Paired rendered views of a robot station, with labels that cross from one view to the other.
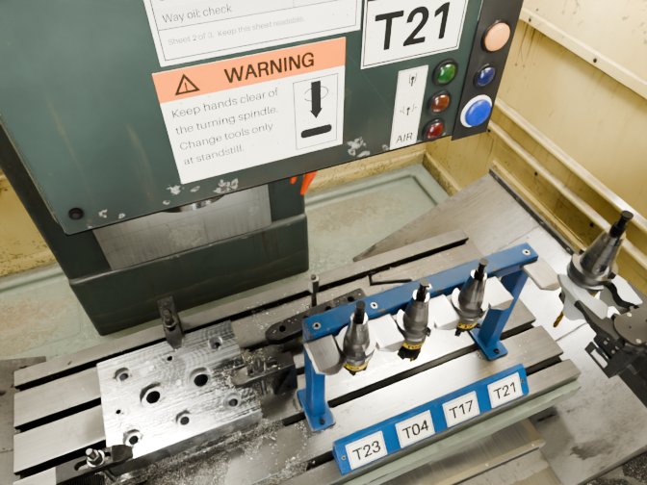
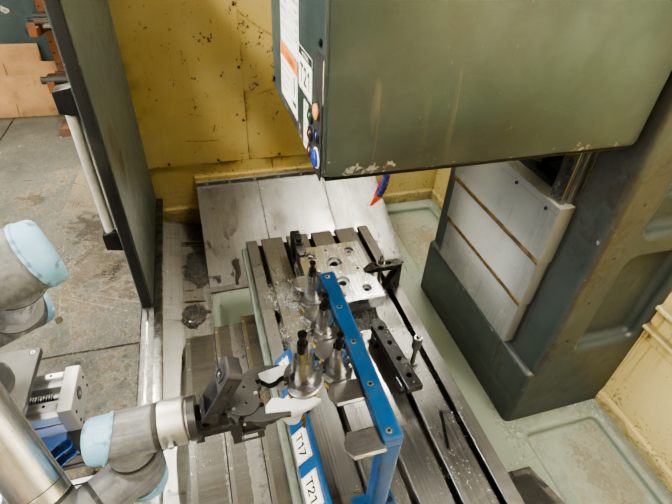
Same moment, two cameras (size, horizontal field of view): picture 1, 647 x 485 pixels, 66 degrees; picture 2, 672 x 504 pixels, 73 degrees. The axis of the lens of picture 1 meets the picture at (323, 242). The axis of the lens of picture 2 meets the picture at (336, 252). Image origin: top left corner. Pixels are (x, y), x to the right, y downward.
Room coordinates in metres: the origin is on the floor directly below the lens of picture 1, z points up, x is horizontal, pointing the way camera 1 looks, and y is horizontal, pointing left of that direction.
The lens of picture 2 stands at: (0.54, -0.84, 2.01)
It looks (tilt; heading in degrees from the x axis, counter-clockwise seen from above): 39 degrees down; 94
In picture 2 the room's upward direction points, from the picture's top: 3 degrees clockwise
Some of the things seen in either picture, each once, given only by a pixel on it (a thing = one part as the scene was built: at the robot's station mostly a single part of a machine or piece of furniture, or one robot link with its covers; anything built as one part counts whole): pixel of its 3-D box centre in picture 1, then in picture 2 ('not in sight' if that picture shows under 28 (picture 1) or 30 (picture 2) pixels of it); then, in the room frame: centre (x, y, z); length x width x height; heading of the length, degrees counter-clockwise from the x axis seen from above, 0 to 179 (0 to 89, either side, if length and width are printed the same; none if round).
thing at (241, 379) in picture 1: (264, 375); not in sight; (0.50, 0.12, 0.97); 0.13 x 0.03 x 0.15; 112
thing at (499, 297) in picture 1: (494, 293); (345, 392); (0.54, -0.31, 1.21); 0.07 x 0.05 x 0.01; 22
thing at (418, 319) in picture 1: (418, 307); (324, 317); (0.48, -0.16, 1.26); 0.04 x 0.04 x 0.07
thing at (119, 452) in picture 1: (98, 468); (298, 248); (0.32, 0.42, 0.97); 0.13 x 0.03 x 0.15; 112
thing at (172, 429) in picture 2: not in sight; (176, 423); (0.28, -0.48, 1.33); 0.08 x 0.05 x 0.08; 112
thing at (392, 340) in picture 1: (385, 334); (317, 313); (0.46, -0.11, 1.21); 0.07 x 0.05 x 0.01; 22
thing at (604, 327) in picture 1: (606, 320); (258, 381); (0.39, -0.40, 1.35); 0.09 x 0.05 x 0.02; 36
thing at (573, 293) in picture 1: (574, 305); (285, 380); (0.44, -0.38, 1.33); 0.09 x 0.03 x 0.06; 36
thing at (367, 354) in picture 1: (356, 344); (312, 297); (0.44, -0.05, 1.21); 0.06 x 0.06 x 0.03
